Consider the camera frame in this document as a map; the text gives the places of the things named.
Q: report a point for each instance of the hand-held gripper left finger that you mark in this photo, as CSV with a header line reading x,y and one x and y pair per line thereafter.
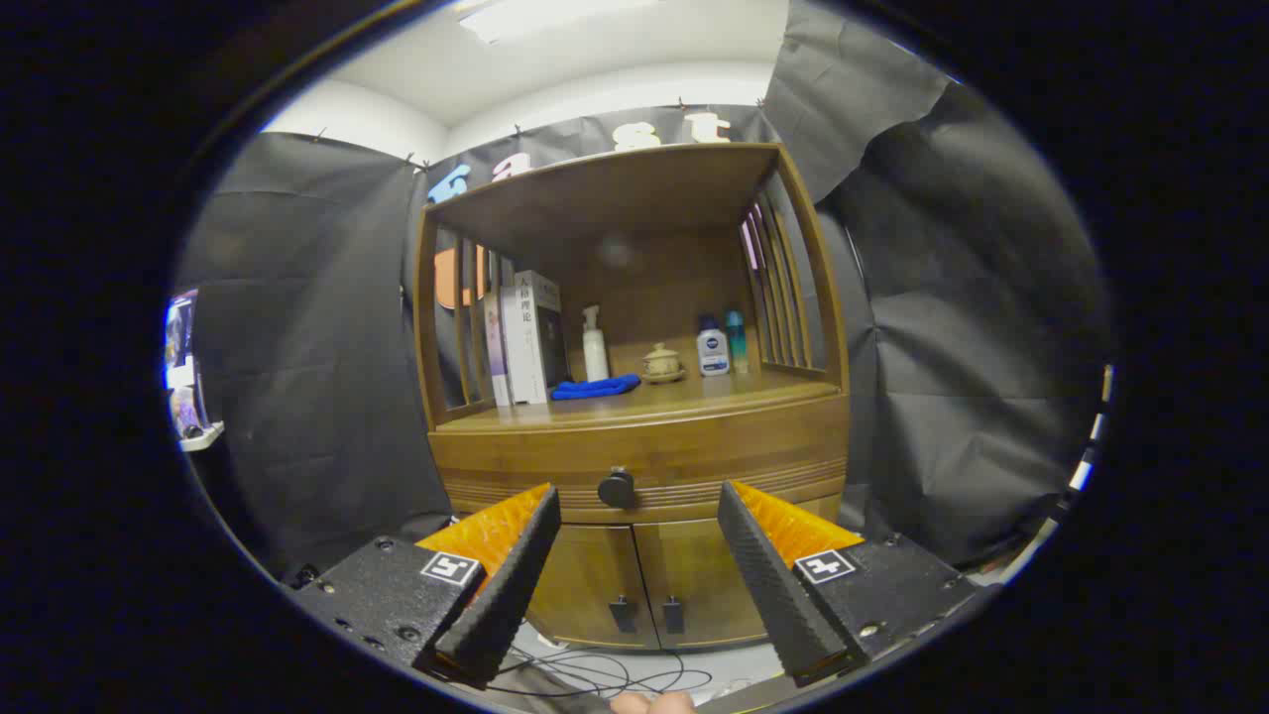
x,y
511,595

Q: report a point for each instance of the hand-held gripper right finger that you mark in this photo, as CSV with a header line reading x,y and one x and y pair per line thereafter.
x,y
773,595

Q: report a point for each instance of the black round drawer knob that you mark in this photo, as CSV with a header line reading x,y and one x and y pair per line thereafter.
x,y
617,489

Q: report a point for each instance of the wooden drawer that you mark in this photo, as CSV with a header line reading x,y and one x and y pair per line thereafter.
x,y
744,441

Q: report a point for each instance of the wooden countertop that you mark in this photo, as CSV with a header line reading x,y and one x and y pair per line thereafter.
x,y
714,392

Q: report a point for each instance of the wooden cabinet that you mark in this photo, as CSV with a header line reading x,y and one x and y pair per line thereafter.
x,y
654,268

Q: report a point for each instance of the blue folded cloth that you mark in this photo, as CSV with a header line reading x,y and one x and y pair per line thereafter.
x,y
595,388

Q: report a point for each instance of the beige ceramic saucer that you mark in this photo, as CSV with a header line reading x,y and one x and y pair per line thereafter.
x,y
662,378

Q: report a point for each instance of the thick white book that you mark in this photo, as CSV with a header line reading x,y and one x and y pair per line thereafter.
x,y
525,347

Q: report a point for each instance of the thin purple white book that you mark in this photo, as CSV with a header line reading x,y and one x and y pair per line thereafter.
x,y
494,347

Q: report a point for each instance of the white lotion bottle blue cap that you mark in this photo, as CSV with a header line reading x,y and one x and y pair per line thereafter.
x,y
713,352

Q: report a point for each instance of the teal bottle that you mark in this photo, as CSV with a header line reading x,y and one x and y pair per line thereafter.
x,y
738,347

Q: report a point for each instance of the white spray bottle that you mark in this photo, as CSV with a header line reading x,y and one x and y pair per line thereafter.
x,y
595,357

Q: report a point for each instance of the beige lidded ceramic teacup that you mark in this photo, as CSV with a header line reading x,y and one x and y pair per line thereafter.
x,y
662,360

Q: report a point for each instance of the black backdrop cloth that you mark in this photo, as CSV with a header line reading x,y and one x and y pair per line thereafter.
x,y
317,347

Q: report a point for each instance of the ceiling light panel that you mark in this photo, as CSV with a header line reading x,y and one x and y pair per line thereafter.
x,y
535,18

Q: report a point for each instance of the white striped frame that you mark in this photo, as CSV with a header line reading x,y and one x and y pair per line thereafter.
x,y
1081,474

